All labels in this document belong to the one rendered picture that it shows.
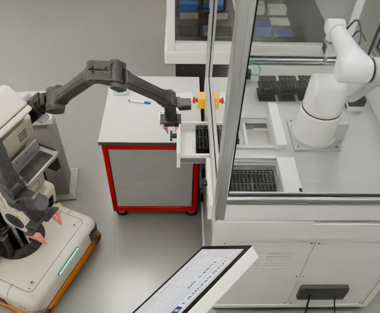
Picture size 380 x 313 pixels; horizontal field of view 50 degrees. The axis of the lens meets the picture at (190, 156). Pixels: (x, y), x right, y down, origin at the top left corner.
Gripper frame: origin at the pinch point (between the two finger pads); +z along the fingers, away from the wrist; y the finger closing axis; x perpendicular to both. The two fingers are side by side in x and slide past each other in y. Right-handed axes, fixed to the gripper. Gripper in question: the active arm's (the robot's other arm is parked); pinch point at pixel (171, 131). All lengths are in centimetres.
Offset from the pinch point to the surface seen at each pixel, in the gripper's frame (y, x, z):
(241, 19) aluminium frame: 21, -51, -88
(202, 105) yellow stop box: 17.0, 32.1, 9.9
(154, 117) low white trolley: -10.7, 33.5, 20.0
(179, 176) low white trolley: 3, 14, 52
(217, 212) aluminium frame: 19, -52, -4
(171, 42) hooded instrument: -1, 83, 0
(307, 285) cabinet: 71, -52, 63
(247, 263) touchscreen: 26, -84, -22
